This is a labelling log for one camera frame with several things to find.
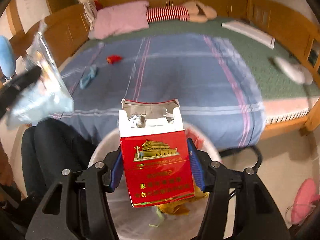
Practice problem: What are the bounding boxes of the white plush toy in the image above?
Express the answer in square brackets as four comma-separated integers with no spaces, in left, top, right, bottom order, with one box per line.
[79,0,98,30]

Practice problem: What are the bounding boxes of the striped plush doll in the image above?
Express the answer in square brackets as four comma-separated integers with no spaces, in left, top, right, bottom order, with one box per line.
[146,1,217,23]

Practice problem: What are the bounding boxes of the red wrapper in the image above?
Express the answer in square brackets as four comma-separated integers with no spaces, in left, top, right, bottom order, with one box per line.
[106,55,123,64]

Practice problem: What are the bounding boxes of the white flat board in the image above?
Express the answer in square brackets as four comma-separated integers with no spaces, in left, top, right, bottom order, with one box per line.
[221,21,276,49]

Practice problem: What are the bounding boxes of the light blue plastic bag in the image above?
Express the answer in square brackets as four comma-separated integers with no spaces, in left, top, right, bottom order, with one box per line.
[6,21,74,129]

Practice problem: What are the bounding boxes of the pink fan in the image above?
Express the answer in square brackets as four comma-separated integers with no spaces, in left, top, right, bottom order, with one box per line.
[290,178,319,225]

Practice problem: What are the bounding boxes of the red cigarette pack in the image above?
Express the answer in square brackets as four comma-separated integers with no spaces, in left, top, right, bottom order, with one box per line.
[118,99,195,207]

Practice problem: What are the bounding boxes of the white trash bin with bag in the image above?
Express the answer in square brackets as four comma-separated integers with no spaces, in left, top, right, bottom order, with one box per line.
[88,122,223,240]

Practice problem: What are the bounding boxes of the blue knotted cloth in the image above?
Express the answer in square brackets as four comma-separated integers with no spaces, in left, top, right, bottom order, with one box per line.
[79,67,98,89]

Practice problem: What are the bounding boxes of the pink pillow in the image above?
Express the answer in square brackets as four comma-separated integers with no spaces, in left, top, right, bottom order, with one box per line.
[88,1,149,40]

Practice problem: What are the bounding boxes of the white oval device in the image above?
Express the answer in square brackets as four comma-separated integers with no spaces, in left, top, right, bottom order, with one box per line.
[273,56,313,85]

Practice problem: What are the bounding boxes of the blue plaid bed sheet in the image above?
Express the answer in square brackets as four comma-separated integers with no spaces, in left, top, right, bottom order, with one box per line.
[54,34,266,148]

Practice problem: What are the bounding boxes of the blue neck pillow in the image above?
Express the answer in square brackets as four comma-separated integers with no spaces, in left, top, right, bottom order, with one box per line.
[0,35,16,80]

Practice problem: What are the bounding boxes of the yellow snack wrapper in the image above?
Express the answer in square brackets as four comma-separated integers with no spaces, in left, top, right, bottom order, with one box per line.
[157,183,209,216]

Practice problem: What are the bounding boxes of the green bed mat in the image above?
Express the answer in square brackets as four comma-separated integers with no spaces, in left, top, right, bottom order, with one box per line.
[83,18,319,100]

